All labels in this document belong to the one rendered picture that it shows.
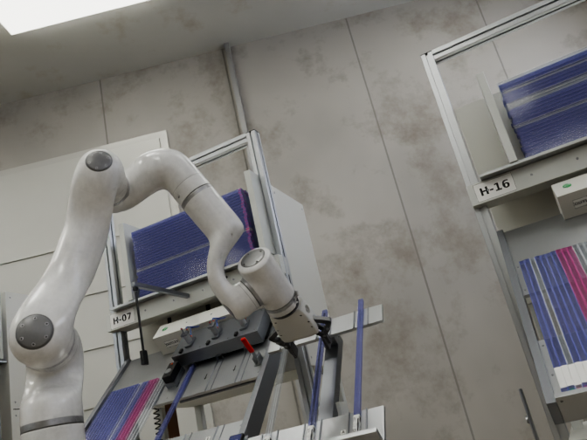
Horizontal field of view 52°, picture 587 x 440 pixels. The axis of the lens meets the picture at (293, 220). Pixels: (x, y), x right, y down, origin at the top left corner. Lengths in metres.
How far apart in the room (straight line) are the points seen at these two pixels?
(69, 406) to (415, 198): 4.10
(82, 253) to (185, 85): 4.51
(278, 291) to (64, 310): 0.46
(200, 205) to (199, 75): 4.46
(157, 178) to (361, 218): 3.66
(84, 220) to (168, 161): 0.24
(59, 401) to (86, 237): 0.35
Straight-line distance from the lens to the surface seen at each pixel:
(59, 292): 1.34
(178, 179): 1.44
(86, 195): 1.40
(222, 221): 1.40
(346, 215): 5.02
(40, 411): 1.32
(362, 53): 5.74
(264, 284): 1.36
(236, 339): 2.01
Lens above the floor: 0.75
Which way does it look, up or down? 20 degrees up
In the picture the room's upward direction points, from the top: 13 degrees counter-clockwise
